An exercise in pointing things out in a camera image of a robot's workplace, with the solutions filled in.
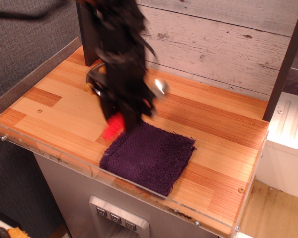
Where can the clear acrylic table guard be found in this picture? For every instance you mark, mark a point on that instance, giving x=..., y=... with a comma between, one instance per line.
x=210, y=192

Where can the grey toy fridge cabinet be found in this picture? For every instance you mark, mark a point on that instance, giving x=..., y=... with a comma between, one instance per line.
x=72, y=190

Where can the orange plush object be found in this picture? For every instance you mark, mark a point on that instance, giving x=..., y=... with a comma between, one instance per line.
x=17, y=233

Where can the white toy sink counter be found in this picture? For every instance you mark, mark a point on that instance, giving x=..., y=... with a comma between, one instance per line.
x=278, y=167

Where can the red handled metal spoon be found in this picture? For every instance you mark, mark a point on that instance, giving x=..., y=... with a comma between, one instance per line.
x=115, y=125

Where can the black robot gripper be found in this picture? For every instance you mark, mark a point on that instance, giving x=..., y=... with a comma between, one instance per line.
x=124, y=79

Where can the dark wooden post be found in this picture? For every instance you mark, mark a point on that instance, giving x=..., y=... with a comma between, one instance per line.
x=87, y=16
x=282, y=75

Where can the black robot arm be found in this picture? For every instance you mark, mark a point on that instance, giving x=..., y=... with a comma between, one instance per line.
x=118, y=24

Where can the silver dispenser button panel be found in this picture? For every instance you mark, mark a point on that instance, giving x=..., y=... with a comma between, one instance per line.
x=112, y=221

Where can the dark right wooden post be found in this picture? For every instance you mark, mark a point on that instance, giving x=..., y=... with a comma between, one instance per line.
x=282, y=75

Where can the dark left wooden post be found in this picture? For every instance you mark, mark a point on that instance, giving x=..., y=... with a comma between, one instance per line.
x=87, y=16

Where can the purple folded towel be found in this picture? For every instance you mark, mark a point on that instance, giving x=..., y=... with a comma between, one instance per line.
x=149, y=156

